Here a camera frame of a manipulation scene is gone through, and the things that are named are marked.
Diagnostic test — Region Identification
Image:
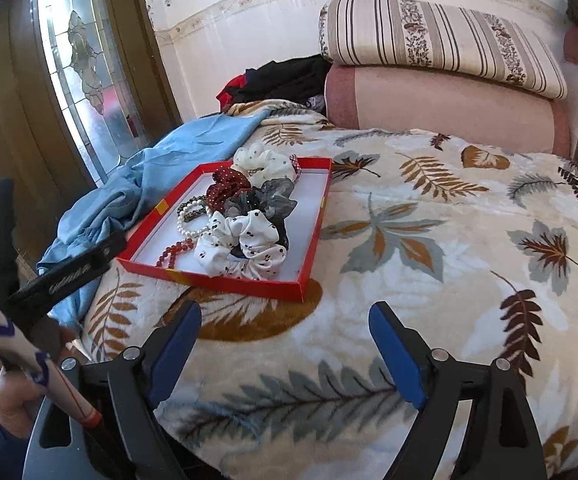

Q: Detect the white purple patterned tube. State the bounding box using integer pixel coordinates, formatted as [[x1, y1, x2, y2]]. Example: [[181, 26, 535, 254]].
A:
[[0, 275, 103, 427]]

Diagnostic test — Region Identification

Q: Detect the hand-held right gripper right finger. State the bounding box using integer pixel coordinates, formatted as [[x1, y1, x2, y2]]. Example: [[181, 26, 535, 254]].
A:
[[368, 301, 548, 480]]

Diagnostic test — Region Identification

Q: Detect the striped floral cushion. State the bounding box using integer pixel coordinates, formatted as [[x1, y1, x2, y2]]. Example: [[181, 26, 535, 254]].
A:
[[317, 0, 569, 101]]

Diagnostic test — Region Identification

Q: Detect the grey sheer scrunchie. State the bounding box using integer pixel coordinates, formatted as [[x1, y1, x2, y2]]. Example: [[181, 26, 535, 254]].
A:
[[223, 178, 299, 228]]

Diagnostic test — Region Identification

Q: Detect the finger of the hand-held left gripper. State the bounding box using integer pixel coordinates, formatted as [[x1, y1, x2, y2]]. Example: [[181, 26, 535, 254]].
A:
[[5, 230, 128, 317]]

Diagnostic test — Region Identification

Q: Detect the light blue cloth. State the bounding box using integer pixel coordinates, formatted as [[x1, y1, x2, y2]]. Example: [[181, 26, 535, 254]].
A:
[[36, 110, 276, 332]]

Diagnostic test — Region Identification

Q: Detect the pink bolster cushion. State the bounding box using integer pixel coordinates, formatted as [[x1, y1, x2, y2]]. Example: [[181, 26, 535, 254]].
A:
[[323, 64, 572, 159]]

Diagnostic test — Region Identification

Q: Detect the cream dotted sheer scrunchie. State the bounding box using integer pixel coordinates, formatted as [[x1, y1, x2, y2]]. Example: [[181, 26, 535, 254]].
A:
[[231, 142, 303, 187]]

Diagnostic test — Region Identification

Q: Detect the white pearl bracelet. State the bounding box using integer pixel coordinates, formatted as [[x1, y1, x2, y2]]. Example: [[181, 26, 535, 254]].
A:
[[177, 209, 213, 239]]

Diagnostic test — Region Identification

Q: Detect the red bead bracelet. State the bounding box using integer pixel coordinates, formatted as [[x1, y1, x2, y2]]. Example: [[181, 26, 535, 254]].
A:
[[155, 238, 196, 269]]

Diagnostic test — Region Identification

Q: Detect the person's left hand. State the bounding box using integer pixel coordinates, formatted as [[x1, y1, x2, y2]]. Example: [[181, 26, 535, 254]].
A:
[[0, 326, 78, 439]]

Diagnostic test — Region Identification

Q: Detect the red garment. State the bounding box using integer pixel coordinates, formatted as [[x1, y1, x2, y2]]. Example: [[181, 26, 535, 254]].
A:
[[217, 73, 248, 109]]

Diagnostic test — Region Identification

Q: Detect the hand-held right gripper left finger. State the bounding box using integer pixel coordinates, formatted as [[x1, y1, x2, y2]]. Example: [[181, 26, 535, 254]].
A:
[[23, 300, 203, 480]]

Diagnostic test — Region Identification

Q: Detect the wooden door with glass pane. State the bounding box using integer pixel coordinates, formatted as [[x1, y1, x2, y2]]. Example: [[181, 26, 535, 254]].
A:
[[0, 0, 186, 211]]

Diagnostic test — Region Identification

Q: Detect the dark red white-dotted scrunchie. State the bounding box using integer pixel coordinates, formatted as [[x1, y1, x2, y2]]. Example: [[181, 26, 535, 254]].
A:
[[204, 168, 253, 214]]

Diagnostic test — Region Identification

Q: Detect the red cardboard box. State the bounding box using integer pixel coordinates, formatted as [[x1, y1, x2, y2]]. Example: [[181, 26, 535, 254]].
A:
[[116, 157, 333, 302]]

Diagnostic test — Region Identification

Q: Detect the white black-dotted scrunchie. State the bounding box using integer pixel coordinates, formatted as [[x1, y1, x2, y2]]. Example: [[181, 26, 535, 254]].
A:
[[193, 208, 289, 281]]

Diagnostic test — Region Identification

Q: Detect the leaf printed blanket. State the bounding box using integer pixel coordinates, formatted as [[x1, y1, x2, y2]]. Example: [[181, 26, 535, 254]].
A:
[[76, 100, 578, 480]]

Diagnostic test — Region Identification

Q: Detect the leopard print hair band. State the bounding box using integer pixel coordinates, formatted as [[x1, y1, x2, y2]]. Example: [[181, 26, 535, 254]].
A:
[[176, 195, 208, 221]]

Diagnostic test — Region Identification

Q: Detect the black clothes pile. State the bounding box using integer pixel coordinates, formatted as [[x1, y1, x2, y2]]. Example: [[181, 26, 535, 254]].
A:
[[223, 54, 333, 112]]

